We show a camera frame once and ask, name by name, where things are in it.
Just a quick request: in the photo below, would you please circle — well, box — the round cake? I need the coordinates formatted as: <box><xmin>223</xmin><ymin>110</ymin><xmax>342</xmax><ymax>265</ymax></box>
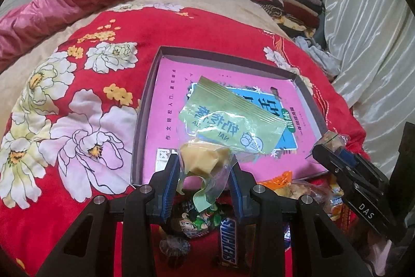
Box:
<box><xmin>315</xmin><ymin>130</ymin><xmax>349</xmax><ymax>155</ymax></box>

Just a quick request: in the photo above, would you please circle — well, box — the green milk candy packet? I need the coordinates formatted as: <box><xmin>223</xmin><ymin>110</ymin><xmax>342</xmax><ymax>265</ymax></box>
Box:
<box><xmin>177</xmin><ymin>77</ymin><xmax>287</xmax><ymax>212</ymax></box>

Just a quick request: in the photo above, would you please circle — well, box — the dark chocolate cake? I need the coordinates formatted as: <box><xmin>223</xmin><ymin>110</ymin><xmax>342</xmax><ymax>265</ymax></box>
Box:
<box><xmin>159</xmin><ymin>235</ymin><xmax>191</xmax><ymax>258</ymax></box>

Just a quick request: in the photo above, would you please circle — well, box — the orange bread snack packet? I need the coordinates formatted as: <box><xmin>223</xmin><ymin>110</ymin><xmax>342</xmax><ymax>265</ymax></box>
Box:
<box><xmin>260</xmin><ymin>171</ymin><xmax>331</xmax><ymax>204</ymax></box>

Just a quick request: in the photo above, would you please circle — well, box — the blue Oreo packet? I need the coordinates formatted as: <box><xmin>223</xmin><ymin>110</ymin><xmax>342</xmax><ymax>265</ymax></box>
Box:
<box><xmin>283</xmin><ymin>224</ymin><xmax>291</xmax><ymax>251</ymax></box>

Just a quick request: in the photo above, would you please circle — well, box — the green cartoon snack packet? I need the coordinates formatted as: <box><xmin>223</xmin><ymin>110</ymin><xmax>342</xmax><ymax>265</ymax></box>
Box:
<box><xmin>170</xmin><ymin>200</ymin><xmax>224</xmax><ymax>239</ymax></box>

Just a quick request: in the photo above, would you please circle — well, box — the Snickers bar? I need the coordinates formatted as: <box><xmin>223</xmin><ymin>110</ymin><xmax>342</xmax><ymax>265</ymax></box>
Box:
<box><xmin>213</xmin><ymin>217</ymin><xmax>255</xmax><ymax>271</ymax></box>

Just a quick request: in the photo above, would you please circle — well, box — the red floral blanket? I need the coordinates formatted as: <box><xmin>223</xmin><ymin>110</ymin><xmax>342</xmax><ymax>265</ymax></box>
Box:
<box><xmin>1</xmin><ymin>5</ymin><xmax>366</xmax><ymax>276</ymax></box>

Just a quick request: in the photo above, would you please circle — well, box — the grey crumpled clothes pile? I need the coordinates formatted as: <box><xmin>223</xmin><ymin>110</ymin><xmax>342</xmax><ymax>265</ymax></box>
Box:
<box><xmin>293</xmin><ymin>36</ymin><xmax>341</xmax><ymax>79</ymax></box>

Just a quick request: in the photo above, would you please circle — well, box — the grey shallow box tray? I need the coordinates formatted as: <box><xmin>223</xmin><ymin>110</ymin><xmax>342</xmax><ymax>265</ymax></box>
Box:
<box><xmin>131</xmin><ymin>46</ymin><xmax>327</xmax><ymax>185</ymax></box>

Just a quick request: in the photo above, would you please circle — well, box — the pink Chinese book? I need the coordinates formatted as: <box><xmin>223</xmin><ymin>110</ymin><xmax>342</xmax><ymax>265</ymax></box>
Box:
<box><xmin>142</xmin><ymin>56</ymin><xmax>327</xmax><ymax>181</ymax></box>

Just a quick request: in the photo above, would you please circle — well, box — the white satin curtain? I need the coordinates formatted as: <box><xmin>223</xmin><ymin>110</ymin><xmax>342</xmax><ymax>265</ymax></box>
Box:
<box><xmin>325</xmin><ymin>0</ymin><xmax>415</xmax><ymax>175</ymax></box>

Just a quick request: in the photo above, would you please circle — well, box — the beige bed sheet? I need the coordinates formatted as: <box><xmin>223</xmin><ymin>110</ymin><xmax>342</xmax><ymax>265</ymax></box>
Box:
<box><xmin>1</xmin><ymin>0</ymin><xmax>288</xmax><ymax>132</ymax></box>

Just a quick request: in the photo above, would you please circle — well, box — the pink satin quilt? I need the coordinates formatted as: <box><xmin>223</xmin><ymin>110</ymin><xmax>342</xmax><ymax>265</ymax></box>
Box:
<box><xmin>1</xmin><ymin>0</ymin><xmax>114</xmax><ymax>71</ymax></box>

